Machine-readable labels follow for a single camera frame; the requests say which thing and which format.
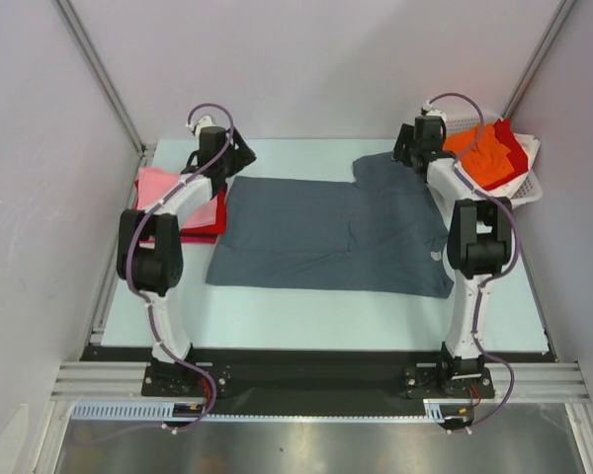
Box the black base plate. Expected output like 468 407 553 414
78 345 557 419

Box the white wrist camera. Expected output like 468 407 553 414
187 115 215 136
420 101 447 120

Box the orange t shirt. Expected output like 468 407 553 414
444 123 501 191

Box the pink folded t shirt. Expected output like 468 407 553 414
136 167 217 230

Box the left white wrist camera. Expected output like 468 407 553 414
187 115 215 136

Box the aluminium frame post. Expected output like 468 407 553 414
51 0 145 156
501 0 579 119

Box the left aluminium frame post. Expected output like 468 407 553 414
51 0 145 156

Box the white plastic basket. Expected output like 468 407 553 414
444 117 543 207

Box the red t shirt in basket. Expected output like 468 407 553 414
490 119 529 190

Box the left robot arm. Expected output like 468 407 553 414
117 125 256 397

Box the white t shirt in basket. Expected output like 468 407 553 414
488 131 543 198

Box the magenta folded t shirt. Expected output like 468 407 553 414
180 235 217 245

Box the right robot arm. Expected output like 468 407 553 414
393 112 517 399

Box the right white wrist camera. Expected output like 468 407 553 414
420 101 447 120

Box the red folded t shirt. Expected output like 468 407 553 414
134 173 227 237

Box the white slotted cable duct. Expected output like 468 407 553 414
70 400 471 425

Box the grey blue t shirt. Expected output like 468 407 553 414
206 153 454 299

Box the right aluminium frame post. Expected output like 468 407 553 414
501 0 579 119

